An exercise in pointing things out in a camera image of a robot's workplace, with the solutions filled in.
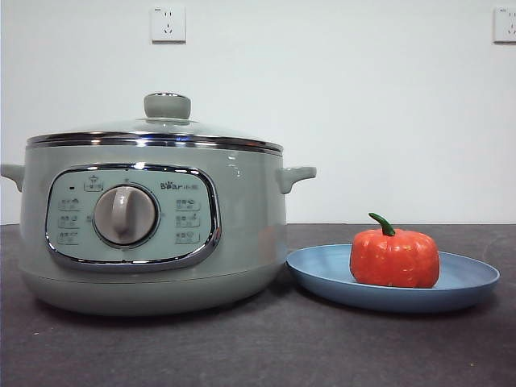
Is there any blue round plate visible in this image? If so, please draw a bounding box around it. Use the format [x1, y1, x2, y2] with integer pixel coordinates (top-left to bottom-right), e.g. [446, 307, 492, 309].
[285, 243, 501, 314]

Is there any glass lid with green knob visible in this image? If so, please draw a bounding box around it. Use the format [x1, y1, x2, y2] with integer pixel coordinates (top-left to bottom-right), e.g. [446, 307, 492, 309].
[27, 92, 281, 149]

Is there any white wall socket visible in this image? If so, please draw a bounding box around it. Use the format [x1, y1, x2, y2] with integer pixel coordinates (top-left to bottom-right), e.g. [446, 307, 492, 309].
[151, 5, 188, 44]
[492, 6, 516, 44]

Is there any orange toy pumpkin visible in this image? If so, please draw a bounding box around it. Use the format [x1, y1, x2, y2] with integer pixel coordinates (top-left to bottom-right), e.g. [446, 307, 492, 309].
[349, 212, 441, 289]

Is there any pale green electric steamer pot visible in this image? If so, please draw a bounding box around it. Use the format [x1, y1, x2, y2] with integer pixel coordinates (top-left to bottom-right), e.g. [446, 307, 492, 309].
[0, 141, 318, 318]

